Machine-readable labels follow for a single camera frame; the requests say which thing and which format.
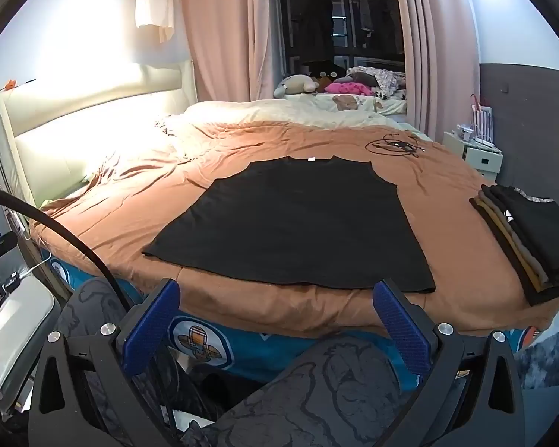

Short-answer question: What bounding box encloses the grey patterned rug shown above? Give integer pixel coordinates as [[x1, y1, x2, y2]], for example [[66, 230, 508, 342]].
[[515, 328, 559, 392]]

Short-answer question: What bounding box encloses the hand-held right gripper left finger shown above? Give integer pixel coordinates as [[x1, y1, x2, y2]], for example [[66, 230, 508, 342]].
[[28, 278, 182, 447]]

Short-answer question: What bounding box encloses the grey padded chair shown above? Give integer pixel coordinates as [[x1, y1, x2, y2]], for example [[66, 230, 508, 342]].
[[0, 270, 61, 387]]

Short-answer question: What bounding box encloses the coiled thin black cable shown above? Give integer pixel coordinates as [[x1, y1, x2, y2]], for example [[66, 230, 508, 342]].
[[366, 133, 424, 156]]

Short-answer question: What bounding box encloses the cream padded headboard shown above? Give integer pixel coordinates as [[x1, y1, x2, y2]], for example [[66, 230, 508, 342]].
[[0, 58, 196, 208]]

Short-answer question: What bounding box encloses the pink curtain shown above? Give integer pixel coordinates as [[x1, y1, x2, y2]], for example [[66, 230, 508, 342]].
[[389, 0, 483, 143], [179, 0, 280, 103]]

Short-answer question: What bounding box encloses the thick black cable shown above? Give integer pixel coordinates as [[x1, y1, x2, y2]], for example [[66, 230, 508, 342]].
[[0, 184, 131, 313]]

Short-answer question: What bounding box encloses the floral cloth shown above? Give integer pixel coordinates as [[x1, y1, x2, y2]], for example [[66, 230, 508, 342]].
[[368, 69, 407, 99]]

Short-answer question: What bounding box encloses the white plush toy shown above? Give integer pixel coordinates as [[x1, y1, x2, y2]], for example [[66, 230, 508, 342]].
[[274, 73, 320, 99]]

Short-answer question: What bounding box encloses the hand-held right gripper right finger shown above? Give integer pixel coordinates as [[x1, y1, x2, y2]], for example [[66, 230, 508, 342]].
[[372, 279, 527, 447]]

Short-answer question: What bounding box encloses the striped paper bag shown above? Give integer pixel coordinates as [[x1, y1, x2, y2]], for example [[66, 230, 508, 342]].
[[470, 94, 493, 143]]

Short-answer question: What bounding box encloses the dark hanging coat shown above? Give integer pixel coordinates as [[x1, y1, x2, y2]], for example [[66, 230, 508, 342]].
[[291, 0, 334, 63]]

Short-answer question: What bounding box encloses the dark hanging garment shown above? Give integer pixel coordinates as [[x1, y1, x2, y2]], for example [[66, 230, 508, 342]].
[[356, 0, 379, 44]]

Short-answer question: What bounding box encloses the white nightstand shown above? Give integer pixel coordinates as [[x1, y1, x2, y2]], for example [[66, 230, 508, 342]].
[[442, 130, 504, 177]]

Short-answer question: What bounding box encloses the pink fluffy cloth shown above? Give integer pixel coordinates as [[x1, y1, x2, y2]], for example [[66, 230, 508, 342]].
[[325, 81, 371, 96]]

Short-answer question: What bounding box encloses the brown plush toy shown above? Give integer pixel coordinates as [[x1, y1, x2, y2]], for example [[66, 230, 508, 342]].
[[318, 71, 350, 94]]

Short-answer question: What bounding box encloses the cream duvet with bear print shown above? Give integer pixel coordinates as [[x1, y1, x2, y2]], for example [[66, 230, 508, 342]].
[[156, 93, 408, 133]]

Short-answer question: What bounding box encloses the blue printed bed sheet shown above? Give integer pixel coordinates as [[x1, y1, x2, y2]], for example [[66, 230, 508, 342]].
[[47, 251, 555, 383]]

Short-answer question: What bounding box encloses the black t-shirt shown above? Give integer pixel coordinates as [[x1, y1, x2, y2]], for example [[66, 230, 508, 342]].
[[142, 155, 436, 295]]

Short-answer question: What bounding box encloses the stack of folded clothes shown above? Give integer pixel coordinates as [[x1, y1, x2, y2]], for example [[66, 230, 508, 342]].
[[469, 185, 559, 307]]

